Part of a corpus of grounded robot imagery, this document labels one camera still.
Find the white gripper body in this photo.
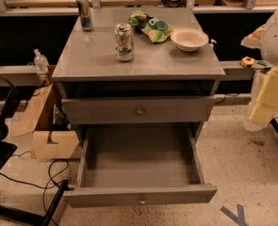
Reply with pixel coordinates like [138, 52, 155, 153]
[249, 67, 278, 126]

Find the grey drawer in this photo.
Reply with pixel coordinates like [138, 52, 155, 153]
[64, 124, 217, 207]
[62, 96, 215, 124]

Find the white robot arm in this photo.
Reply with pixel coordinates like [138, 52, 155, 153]
[241, 9, 278, 132]

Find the grey wooden drawer cabinet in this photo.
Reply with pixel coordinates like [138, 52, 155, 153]
[52, 8, 224, 140]

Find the small green object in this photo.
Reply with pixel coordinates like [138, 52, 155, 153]
[257, 60, 268, 66]

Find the small white pump bottle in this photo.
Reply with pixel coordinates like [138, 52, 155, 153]
[209, 39, 217, 49]

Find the white bowl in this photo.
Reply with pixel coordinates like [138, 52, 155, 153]
[171, 27, 208, 52]

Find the green chip bag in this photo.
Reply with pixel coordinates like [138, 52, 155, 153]
[127, 10, 176, 43]

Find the green white soda can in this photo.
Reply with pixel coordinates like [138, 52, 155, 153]
[114, 23, 134, 62]

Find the blue energy drink can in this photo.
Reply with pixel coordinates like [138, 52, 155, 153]
[76, 0, 93, 31]

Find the open cardboard box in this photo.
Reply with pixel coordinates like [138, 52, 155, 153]
[12, 84, 79, 159]

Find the clear sanitizer bottle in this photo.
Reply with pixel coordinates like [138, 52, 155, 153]
[34, 49, 49, 73]

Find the black stand left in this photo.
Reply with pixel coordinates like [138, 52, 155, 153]
[0, 77, 70, 226]

